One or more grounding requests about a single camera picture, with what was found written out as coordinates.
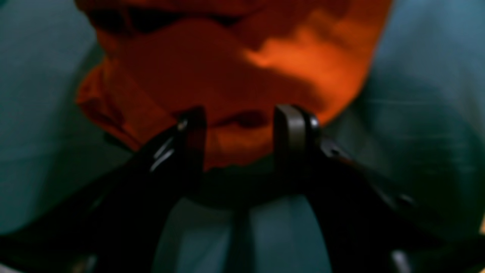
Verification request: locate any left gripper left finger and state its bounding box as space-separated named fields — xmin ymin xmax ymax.
xmin=1 ymin=107 xmax=207 ymax=273

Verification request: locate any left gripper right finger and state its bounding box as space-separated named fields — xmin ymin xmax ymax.
xmin=274 ymin=104 xmax=484 ymax=273

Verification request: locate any orange t-shirt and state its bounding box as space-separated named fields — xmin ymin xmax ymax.
xmin=75 ymin=0 xmax=393 ymax=169

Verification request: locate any blue table cloth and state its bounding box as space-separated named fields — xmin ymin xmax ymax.
xmin=1 ymin=0 xmax=484 ymax=273

